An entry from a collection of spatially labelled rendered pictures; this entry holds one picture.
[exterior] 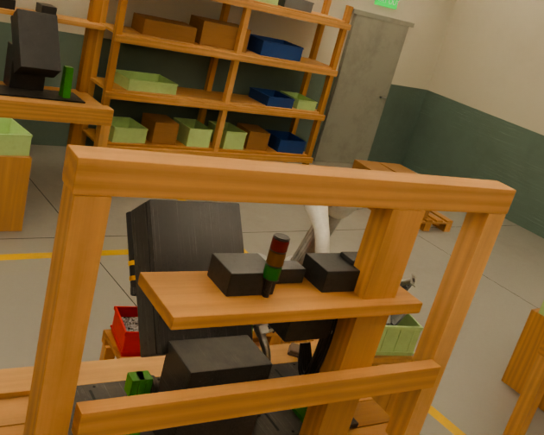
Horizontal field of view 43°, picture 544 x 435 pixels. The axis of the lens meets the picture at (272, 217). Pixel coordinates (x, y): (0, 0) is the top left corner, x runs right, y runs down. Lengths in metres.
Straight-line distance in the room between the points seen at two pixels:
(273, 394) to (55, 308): 0.75
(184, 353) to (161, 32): 5.71
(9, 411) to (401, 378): 1.31
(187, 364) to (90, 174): 0.82
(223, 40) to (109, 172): 6.48
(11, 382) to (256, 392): 0.92
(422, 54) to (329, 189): 9.07
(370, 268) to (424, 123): 9.08
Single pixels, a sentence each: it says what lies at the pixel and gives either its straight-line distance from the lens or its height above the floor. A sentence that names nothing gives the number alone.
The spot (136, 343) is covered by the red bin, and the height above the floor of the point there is 0.86.
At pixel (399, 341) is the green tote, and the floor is 0.88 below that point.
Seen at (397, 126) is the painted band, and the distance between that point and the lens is 11.04.
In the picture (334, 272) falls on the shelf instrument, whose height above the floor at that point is 1.61.
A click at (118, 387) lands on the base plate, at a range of 2.65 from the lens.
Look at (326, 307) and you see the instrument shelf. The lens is 2.10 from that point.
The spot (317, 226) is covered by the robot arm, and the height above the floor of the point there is 1.51.
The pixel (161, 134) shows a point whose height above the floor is 0.38.
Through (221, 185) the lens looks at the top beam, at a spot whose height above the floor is 1.90.
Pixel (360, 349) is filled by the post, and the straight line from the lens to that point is 2.35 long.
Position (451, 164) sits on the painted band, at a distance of 10.83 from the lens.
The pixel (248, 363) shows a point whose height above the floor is 1.24.
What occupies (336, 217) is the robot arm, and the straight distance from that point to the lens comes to 3.05.
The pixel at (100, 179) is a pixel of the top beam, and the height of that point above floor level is 1.89.
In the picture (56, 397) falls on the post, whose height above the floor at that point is 1.30.
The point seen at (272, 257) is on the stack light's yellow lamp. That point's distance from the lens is 1.98.
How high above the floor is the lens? 2.43
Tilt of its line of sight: 19 degrees down
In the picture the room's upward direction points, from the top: 15 degrees clockwise
